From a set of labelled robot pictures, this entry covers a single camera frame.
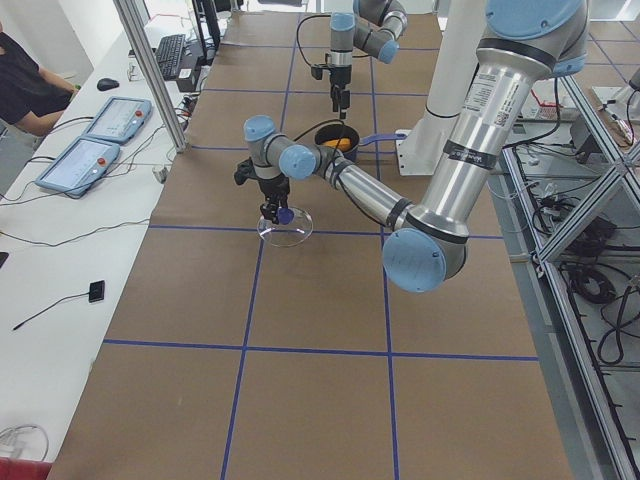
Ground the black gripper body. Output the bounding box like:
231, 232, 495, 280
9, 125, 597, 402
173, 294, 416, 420
258, 175, 290, 209
329, 66, 351, 91

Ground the glass pot lid blue knob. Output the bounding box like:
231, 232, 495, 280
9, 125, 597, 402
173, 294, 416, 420
257, 207, 313, 247

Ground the yellow corn cob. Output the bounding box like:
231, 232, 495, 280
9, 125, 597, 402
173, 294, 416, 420
322, 137, 352, 152

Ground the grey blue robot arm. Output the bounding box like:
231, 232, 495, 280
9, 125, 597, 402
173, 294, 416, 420
326, 0, 408, 120
234, 1, 589, 292

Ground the dark blue saucepan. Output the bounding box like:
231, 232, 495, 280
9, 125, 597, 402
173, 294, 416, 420
314, 123, 407, 161

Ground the teach pendant far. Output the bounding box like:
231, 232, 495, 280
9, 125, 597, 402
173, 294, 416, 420
83, 96, 152, 145

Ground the teach pendant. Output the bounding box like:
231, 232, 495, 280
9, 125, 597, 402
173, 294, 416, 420
35, 136, 120, 199
83, 96, 152, 145

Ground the black keyboard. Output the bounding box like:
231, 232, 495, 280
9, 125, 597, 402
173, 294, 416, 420
155, 34, 186, 80

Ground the small black square sensor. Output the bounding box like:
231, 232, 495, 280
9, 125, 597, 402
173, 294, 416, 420
88, 280, 106, 303

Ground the teach pendant near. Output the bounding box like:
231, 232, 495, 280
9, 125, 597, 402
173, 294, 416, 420
35, 136, 120, 199

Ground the black computer mouse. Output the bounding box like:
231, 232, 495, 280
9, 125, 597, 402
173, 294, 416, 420
96, 78, 120, 92

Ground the person in black shirt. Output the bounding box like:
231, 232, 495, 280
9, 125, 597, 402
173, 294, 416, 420
1, 29, 79, 137

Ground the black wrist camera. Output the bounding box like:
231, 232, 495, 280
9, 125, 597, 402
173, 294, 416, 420
233, 158, 258, 186

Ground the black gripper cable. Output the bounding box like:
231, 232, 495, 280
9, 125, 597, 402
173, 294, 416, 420
292, 13, 351, 166

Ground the aluminium frame post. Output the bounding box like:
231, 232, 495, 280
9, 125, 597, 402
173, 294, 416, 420
113, 0, 187, 153

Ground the aluminium frame rack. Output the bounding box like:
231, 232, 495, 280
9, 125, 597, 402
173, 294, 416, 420
489, 64, 639, 479

